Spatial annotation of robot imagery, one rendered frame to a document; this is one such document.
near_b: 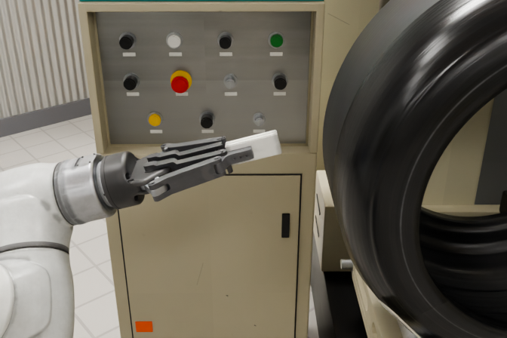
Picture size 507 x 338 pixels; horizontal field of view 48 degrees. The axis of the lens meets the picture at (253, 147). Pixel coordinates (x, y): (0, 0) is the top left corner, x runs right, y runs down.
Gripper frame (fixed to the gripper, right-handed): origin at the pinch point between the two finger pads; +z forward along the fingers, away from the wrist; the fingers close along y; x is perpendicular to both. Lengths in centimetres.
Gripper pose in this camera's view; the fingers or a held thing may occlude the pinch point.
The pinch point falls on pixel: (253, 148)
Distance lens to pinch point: 75.9
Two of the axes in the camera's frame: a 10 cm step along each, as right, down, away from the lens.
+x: 2.6, 8.7, 4.1
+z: 9.7, -2.4, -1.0
